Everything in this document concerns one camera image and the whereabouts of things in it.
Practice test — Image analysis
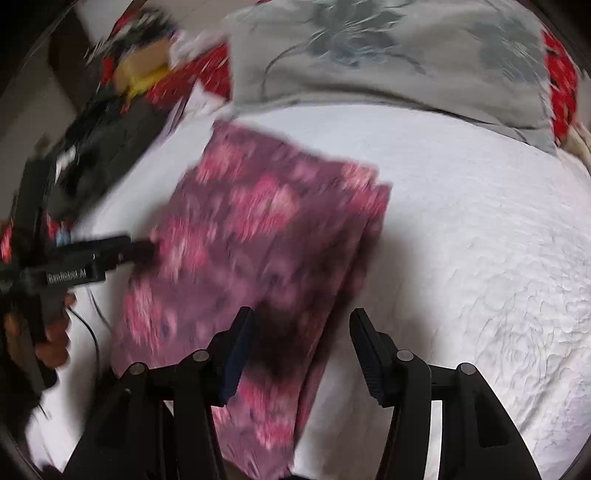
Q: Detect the purple pink floral cloth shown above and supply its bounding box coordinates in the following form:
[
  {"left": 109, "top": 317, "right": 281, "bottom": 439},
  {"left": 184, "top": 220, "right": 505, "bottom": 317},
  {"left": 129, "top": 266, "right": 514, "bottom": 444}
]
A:
[{"left": 111, "top": 121, "right": 391, "bottom": 479}]

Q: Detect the person's left hand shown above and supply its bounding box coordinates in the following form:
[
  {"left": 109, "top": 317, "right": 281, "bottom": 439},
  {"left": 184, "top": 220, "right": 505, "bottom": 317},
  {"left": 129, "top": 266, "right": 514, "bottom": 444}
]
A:
[{"left": 4, "top": 292, "right": 77, "bottom": 370}]

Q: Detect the dark green jacket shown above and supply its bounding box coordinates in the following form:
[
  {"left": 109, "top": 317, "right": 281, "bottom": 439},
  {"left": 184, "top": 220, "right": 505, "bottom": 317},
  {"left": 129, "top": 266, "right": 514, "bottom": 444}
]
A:
[{"left": 46, "top": 91, "right": 170, "bottom": 224}]

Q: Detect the white quilted bedspread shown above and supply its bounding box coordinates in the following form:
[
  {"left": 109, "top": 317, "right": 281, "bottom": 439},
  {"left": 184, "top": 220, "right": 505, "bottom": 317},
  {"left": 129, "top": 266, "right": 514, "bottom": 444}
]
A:
[{"left": 27, "top": 105, "right": 590, "bottom": 479}]

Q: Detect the red patterned blanket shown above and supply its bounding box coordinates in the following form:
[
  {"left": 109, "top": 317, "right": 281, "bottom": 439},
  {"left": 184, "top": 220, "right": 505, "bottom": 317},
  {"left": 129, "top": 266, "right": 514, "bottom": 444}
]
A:
[{"left": 96, "top": 7, "right": 579, "bottom": 147}]

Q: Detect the grey floral pillow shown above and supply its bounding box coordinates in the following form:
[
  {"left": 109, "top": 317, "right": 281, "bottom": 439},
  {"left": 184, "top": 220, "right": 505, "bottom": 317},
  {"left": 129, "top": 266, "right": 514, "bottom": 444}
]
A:
[{"left": 223, "top": 1, "right": 556, "bottom": 153}]

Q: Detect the black cable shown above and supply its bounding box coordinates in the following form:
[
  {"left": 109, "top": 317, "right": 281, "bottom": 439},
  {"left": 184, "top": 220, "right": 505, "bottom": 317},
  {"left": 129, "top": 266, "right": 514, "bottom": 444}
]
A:
[{"left": 36, "top": 290, "right": 115, "bottom": 418}]

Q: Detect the cardboard box with yellow strap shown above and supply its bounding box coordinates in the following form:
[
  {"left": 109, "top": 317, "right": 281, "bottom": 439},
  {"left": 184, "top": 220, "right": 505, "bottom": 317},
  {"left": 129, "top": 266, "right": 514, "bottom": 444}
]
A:
[{"left": 113, "top": 38, "right": 170, "bottom": 99}]

